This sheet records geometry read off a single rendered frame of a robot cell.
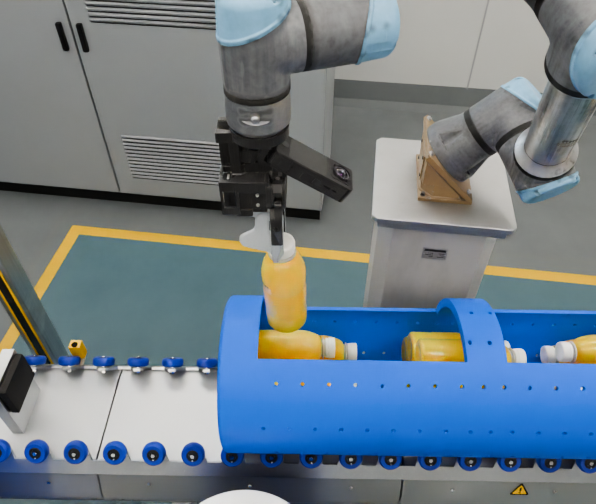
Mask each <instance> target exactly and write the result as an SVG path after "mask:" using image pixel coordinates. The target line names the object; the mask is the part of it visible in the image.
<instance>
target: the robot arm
mask: <svg viewBox="0 0 596 504"><path fill-rule="evenodd" d="M524 1H525V2H526V3H527V4H528V5H529V6H530V8H531V9H532V10H533V12H534V13H535V15H536V17H537V19H538V21H539V23H540V24H541V26H542V28H543V30H544V31H545V33H546V35H547V37H548V39H549V42H550V44H549V47H548V50H547V53H546V56H545V60H544V72H545V75H546V78H547V80H548V81H547V83H546V86H545V89H544V92H543V94H542V95H541V94H540V92H539V91H538V90H537V89H536V88H535V87H534V86H533V85H532V84H531V83H530V82H529V81H528V80H527V79H525V78H523V77H516V78H514V79H513V80H511V81H509V82H508V83H506V84H504V85H501V86H500V88H498V89H497V90H495V91H494V92H492V93H491V94H490V95H488V96H487V97H485V98H484V99H482V100H481V101H479V102H478V103H476V104H475V105H473V106H472V107H470V108H469V109H468V110H466V111H465V112H463V113H461V114H459V115H455V116H452V117H449V118H446V119H442V120H439V121H437V122H435V123H433V124H432V125H430V126H429V127H428V129H427V136H428V140H429V143H430V145H431V148H432V150H433V152H434V154H435V155H436V157H437V159H438V160H439V162H440V163H441V165H442V166H443V167H444V168H445V170H446V171H447V172H448V173H449V174H450V175H451V176H452V177H453V178H455V179H456V180H458V181H460V182H464V181H465V180H467V179H469V178H470V177H472V176H473V175H474V174H475V173H476V171H477V170H478V169H479V168H480V167H481V166H482V165H483V164H484V163H485V161H486V160H487V159H488V158H489V157H490V156H492V155H494V154H495V153H497V152H498V154H499V156H500V158H501V160H502V162H503V164H504V166H505V168H506V170H507V172H508V174H509V176H510V179H511V181H512V183H513V185H514V187H515V189H516V193H518V195H519V196H520V198H521V200H522V201H523V202H524V203H528V204H531V203H536V202H540V201H543V200H546V199H549V198H552V197H554V196H557V195H559V194H561V193H563V192H565V191H567V190H569V189H571V188H573V187H574V186H576V185H577V184H578V183H579V181H580V177H579V175H578V173H579V172H578V171H576V169H575V167H574V164H575V163H576V160H577V158H578V153H579V148H578V143H577V142H578V140H579V138H580V137H581V135H582V133H583V131H584V129H585V128H586V126H587V124H588V122H589V121H590V119H591V117H592V115H593V114H594V112H595V110H596V0H524ZM215 6H216V8H215V12H216V40H217V42H218V46H219V55H220V63H221V72H222V81H223V90H224V100H225V110H226V117H218V121H217V128H216V130H215V140H216V143H219V150H220V158H221V167H220V177H219V182H218V184H219V192H220V199H221V206H222V214H223V215H237V216H251V217H255V227H254V228H253V229H252V230H250V231H247V232H245V233H243V234H241V235H240V239H239V240H240V243H241V244H242V245H243V246H244V247H248V248H252V249H257V250H262V251H266V252H269V253H271V254H272V257H273V263H278V262H279V260H280V259H281V258H282V256H283V255H284V232H285V209H286V197H287V175H288V176H290V177H292V178H294V179H296V180H298V181H299V182H301V183H303V184H305V185H307V186H309V187H311V188H313V189H315V190H317V191H319V192H321V193H323V194H325V195H327V196H329V197H330V198H332V199H334V200H336V201H338V202H342V201H343V200H344V199H345V198H346V197H347V196H348V195H349V194H350V193H351V192H352V190H353V179H352V171H351V169H349V168H347V167H345V166H343V165H341V164H340V163H338V162H336V161H334V160H332V159H330V158H329V157H327V156H325V155H323V154H321V153H319V152H318V151H316V150H314V149H312V148H310V147H308V146H307V145H305V144H303V143H301V142H299V141H297V140H296V139H294V138H292V137H290V136H289V123H290V120H291V79H290V75H291V74H293V73H300V72H306V71H313V70H320V69H326V68H332V67H338V66H344V65H351V64H355V65H360V64H361V63H362V62H366V61H371V60H376V59H381V58H385V57H387V56H388V55H390V54H391V53H392V52H393V50H394V49H395V47H396V43H397V41H398V38H399V33H400V13H399V8H398V4H397V1H396V0H215ZM223 172H227V173H223ZM222 176H223V177H222ZM223 194H224V197H223ZM224 202H225V205H224ZM269 221H270V226H271V231H269Z"/></svg>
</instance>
